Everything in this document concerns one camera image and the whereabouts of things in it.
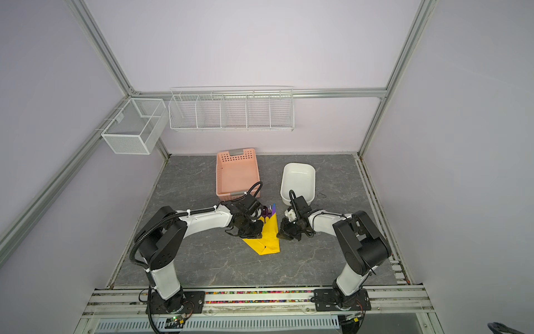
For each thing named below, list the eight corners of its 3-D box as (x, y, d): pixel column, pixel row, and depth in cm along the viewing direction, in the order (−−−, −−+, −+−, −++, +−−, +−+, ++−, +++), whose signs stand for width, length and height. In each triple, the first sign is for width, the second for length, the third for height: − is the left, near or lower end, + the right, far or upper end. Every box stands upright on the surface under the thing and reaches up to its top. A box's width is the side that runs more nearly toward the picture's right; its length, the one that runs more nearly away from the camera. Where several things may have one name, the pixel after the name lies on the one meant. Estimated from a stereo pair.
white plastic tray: (280, 206, 102) (281, 199, 97) (280, 170, 116) (280, 162, 111) (317, 206, 101) (319, 199, 97) (312, 170, 116) (313, 162, 111)
